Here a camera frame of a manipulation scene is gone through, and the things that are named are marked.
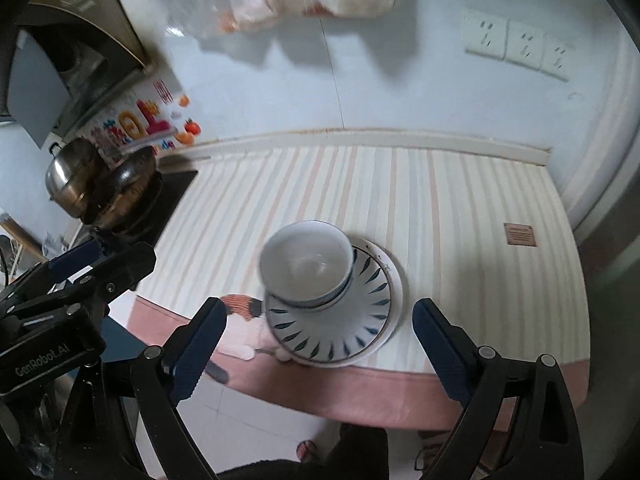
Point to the stainless steel pot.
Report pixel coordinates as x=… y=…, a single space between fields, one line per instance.
x=73 y=173

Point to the wall socket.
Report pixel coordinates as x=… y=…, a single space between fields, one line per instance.
x=558 y=59
x=484 y=34
x=524 y=45

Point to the white bowl dark rim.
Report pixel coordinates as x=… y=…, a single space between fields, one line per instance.
x=345 y=289

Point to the white plate with floral print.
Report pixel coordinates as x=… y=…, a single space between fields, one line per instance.
x=395 y=299

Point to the black wok with food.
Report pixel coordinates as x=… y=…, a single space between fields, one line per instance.
x=114 y=195

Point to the striped cat table mat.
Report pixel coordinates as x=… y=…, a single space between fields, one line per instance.
x=486 y=238

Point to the left wall socket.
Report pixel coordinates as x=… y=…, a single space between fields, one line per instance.
x=484 y=34

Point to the right wall socket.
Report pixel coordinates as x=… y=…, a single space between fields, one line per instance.
x=558 y=59

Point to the black induction cooktop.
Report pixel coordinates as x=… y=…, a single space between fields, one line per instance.
x=149 y=216

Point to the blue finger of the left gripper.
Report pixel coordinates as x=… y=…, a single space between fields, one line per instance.
x=75 y=259

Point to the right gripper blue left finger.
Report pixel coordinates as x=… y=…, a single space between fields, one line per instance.
x=189 y=348

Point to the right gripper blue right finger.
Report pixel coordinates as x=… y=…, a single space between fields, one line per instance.
x=450 y=350

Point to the white bowl blue pattern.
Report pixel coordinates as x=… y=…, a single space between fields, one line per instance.
x=301 y=241

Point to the glass sliding door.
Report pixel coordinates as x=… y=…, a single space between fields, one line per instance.
x=609 y=251

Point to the middle wall socket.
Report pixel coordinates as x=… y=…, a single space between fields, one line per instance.
x=524 y=45

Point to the black range hood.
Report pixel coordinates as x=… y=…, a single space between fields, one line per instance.
x=62 y=59

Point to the colourful wall sticker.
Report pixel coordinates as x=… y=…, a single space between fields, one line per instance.
x=155 y=113

